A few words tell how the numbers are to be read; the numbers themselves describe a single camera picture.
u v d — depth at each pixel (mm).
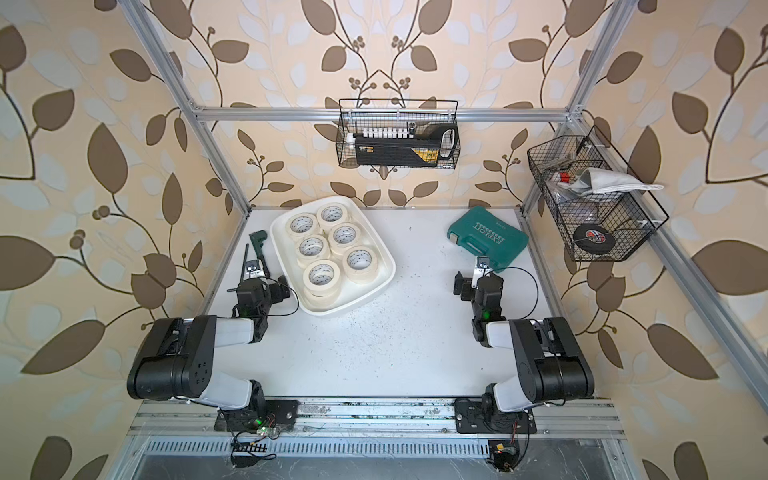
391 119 912
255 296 735
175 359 446
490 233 1064
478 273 813
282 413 741
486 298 706
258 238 1107
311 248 1050
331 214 1148
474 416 735
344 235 1083
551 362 448
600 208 735
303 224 1111
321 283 917
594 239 721
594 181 637
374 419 753
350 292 978
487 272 791
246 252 1083
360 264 1021
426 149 831
